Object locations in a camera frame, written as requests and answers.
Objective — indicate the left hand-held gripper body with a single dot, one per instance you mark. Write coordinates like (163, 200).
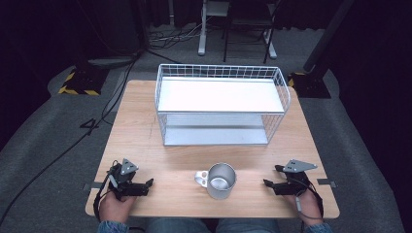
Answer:
(124, 181)

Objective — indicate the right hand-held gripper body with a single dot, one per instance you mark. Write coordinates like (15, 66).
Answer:
(296, 181)

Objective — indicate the silver metal mug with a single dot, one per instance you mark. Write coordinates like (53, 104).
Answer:
(220, 180)

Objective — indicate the person's left hand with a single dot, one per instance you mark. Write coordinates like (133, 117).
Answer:
(115, 207)

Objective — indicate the person's right hand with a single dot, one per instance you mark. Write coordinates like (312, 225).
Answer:
(307, 207)

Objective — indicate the grey tape piece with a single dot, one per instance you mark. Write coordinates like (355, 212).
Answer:
(327, 183)
(92, 186)

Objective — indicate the person's legs in jeans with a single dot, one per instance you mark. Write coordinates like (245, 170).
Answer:
(210, 226)

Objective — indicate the black yellow striped stand base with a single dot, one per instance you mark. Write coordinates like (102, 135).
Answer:
(83, 81)
(309, 84)

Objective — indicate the black stand pole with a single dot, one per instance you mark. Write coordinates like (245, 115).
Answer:
(327, 35)

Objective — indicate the black chair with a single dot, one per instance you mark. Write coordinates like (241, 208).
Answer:
(246, 29)

